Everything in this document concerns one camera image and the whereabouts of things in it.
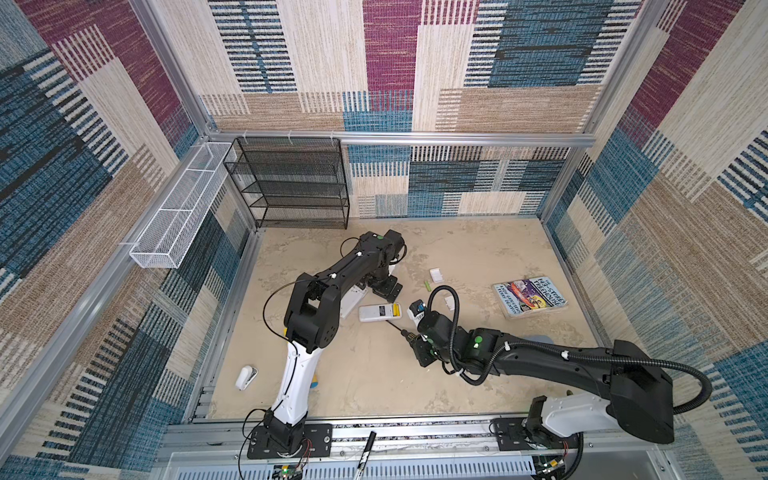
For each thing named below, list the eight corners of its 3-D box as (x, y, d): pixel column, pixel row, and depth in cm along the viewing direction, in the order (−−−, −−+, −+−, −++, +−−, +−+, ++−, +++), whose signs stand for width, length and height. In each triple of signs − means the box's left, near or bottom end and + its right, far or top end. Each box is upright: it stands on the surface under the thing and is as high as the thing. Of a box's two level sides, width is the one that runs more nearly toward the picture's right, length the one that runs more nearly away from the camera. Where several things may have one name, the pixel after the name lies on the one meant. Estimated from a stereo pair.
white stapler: (239, 391, 84) (231, 385, 80) (253, 370, 88) (246, 363, 84) (247, 394, 84) (239, 389, 79) (260, 373, 87) (253, 367, 83)
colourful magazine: (508, 318, 96) (510, 313, 93) (493, 288, 103) (495, 283, 100) (563, 307, 98) (568, 302, 95) (545, 278, 105) (549, 273, 102)
